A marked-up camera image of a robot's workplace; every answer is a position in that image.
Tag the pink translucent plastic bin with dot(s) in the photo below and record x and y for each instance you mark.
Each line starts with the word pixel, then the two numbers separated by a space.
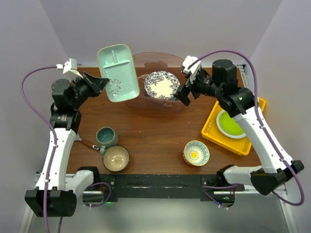
pixel 148 62

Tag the mint green rectangular dish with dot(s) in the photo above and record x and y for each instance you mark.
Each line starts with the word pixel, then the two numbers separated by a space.
pixel 116 64

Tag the brown beige bowl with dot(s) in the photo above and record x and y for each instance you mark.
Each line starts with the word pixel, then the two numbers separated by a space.
pixel 116 158

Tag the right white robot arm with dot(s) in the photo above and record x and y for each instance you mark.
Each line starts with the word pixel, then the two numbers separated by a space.
pixel 277 166

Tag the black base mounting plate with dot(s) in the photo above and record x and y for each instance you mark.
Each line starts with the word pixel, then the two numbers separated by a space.
pixel 159 187

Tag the blue floral plate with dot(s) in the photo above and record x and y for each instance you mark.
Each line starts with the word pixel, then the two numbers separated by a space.
pixel 161 85

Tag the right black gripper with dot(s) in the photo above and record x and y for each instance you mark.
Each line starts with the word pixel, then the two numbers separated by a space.
pixel 182 92

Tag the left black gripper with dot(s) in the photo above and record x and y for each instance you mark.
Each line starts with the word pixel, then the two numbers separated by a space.
pixel 95 84

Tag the yellow flower patterned bowl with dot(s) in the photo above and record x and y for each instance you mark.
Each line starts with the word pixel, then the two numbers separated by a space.
pixel 196 153

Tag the aluminium frame rail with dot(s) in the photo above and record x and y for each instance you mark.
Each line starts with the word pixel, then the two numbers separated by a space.
pixel 289 217

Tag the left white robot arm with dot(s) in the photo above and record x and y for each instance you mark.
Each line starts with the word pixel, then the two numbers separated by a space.
pixel 52 195

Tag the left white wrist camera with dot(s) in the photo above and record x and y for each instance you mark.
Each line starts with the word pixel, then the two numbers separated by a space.
pixel 69 68

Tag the green plate white rim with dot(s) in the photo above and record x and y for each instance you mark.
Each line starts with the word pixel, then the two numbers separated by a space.
pixel 228 126

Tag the brown handled small spoon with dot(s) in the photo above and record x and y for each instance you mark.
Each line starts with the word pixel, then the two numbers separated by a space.
pixel 89 144

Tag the yellow plastic tray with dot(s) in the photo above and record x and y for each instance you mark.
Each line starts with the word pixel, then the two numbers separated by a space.
pixel 211 132

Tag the teal ceramic cup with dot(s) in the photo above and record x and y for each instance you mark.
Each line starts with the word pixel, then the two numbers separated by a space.
pixel 106 138

